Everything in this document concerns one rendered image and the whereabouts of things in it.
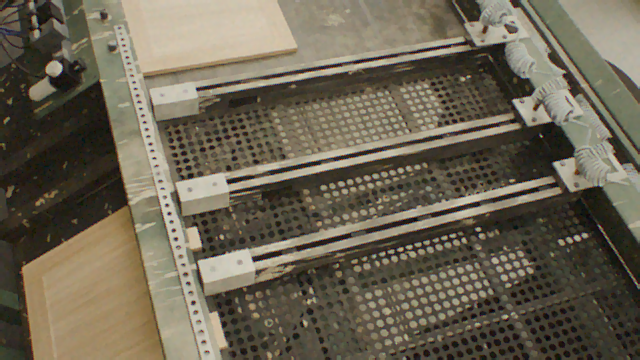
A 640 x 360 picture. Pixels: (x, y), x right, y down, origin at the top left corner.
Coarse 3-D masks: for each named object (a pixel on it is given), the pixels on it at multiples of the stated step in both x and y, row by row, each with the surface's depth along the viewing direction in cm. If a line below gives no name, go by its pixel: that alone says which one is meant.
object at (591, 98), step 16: (496, 0) 216; (528, 16) 208; (544, 32) 203; (512, 48) 206; (560, 48) 200; (512, 64) 206; (528, 64) 202; (576, 80) 194; (544, 96) 197; (560, 96) 195; (592, 96) 190; (560, 112) 192; (608, 128) 186; (624, 144) 181; (592, 160) 184; (592, 176) 187; (608, 176) 182
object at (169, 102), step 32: (512, 0) 213; (480, 32) 223; (320, 64) 211; (352, 64) 214; (384, 64) 215; (416, 64) 220; (448, 64) 225; (160, 96) 197; (192, 96) 198; (224, 96) 202; (256, 96) 207; (288, 96) 211
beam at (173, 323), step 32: (96, 0) 220; (96, 32) 212; (128, 32) 213; (128, 64) 206; (128, 96) 199; (128, 128) 192; (128, 160) 186; (128, 192) 180; (160, 224) 176; (160, 256) 171; (192, 256) 172; (160, 288) 166; (160, 320) 161; (192, 352) 158
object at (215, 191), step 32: (448, 128) 203; (480, 128) 206; (512, 128) 205; (288, 160) 189; (320, 160) 191; (352, 160) 192; (384, 160) 195; (416, 160) 201; (192, 192) 180; (224, 192) 181; (256, 192) 186; (288, 192) 191
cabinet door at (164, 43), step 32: (128, 0) 226; (160, 0) 228; (192, 0) 229; (224, 0) 231; (256, 0) 233; (160, 32) 219; (192, 32) 221; (224, 32) 223; (256, 32) 224; (288, 32) 226; (160, 64) 211; (192, 64) 213
